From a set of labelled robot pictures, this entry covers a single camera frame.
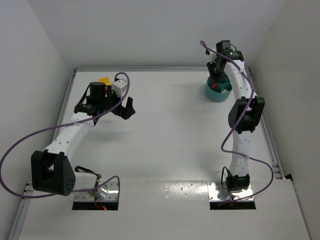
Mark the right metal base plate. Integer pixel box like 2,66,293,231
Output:
207,181,254,203

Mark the metal base plate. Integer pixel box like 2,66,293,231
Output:
73,181,119,203
207,181,254,203

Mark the teal divided round container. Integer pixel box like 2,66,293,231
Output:
204,76,232,102

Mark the yellow lego brick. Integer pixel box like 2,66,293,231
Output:
98,77,112,86

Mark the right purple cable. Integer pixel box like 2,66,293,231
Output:
199,40,274,205

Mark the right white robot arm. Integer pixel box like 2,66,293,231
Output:
205,40,265,193

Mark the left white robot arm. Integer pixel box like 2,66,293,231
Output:
31,78,136,196

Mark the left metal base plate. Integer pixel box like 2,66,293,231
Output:
73,181,119,203

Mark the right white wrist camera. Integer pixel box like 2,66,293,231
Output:
208,50,217,63

